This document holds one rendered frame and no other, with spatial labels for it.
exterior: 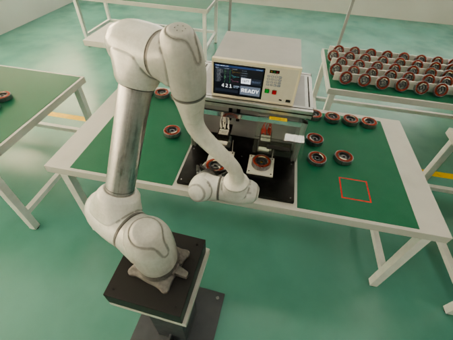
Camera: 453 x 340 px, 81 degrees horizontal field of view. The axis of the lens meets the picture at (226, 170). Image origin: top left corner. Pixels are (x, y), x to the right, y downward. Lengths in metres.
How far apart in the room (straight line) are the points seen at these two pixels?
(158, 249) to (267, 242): 1.37
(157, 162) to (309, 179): 0.90
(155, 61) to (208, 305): 1.56
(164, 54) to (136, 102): 0.20
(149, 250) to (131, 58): 0.56
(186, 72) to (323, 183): 1.13
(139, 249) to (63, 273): 1.41
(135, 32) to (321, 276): 1.89
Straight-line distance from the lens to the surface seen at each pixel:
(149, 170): 1.60
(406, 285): 2.43
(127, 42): 0.81
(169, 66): 0.73
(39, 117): 2.31
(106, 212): 1.01
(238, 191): 1.05
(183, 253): 1.13
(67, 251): 2.36
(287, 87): 1.43
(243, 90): 1.45
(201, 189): 1.05
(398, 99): 2.74
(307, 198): 1.52
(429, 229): 1.71
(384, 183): 1.80
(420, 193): 1.87
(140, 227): 0.92
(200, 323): 1.92
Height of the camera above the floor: 1.87
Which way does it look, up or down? 46 degrees down
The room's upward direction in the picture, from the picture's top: 4 degrees clockwise
